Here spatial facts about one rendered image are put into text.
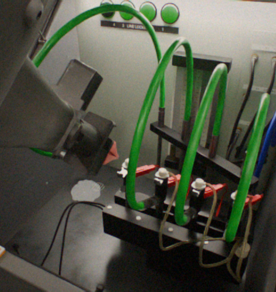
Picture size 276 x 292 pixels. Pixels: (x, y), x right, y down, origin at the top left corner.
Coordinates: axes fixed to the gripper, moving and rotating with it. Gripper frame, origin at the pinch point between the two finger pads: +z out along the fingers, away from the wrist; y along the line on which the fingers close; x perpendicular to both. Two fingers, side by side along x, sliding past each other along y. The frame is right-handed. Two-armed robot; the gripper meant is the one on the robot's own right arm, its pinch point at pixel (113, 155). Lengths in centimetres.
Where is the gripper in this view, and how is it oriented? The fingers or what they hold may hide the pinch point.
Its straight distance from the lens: 57.8
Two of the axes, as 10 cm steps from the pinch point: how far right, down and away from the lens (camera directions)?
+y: 4.6, -8.9, 0.7
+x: -7.6, -3.5, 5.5
